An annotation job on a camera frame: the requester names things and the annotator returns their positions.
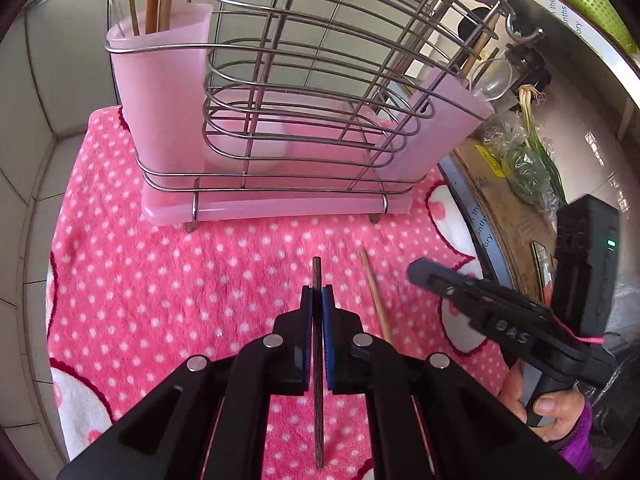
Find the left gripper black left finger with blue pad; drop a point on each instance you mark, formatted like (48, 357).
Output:
(290, 365)

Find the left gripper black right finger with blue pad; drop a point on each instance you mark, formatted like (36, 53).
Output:
(345, 373)

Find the dark wooden chopstick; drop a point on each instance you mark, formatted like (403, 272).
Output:
(317, 381)

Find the purple sleeve forearm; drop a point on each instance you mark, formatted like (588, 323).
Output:
(576, 449)

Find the person's right hand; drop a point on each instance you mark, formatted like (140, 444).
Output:
(564, 408)

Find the light wooden chopstick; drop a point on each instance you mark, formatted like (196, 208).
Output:
(376, 297)

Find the metal shelf rack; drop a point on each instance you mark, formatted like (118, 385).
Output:
(588, 121)

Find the pink polka dot towel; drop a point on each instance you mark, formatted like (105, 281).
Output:
(127, 302)

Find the pink plastic utensil holder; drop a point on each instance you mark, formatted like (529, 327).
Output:
(260, 112)

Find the green onions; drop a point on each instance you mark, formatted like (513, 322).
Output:
(528, 95)

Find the green plastic basket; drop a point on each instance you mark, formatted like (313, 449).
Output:
(590, 0)

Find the metal wire utensil rack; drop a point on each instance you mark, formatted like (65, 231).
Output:
(434, 29)

